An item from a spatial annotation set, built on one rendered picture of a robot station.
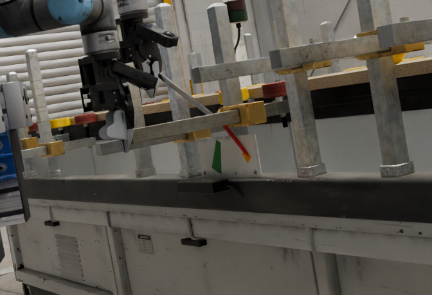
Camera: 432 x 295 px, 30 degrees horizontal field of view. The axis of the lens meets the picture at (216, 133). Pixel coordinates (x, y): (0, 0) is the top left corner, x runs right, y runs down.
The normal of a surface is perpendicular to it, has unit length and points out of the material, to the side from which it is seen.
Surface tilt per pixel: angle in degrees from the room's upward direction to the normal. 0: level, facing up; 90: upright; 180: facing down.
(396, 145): 90
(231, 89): 90
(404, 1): 90
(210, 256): 90
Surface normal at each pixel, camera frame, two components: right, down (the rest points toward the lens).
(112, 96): 0.54, -0.04
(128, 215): -0.83, 0.17
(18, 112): 0.14, 0.03
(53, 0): -0.22, 0.09
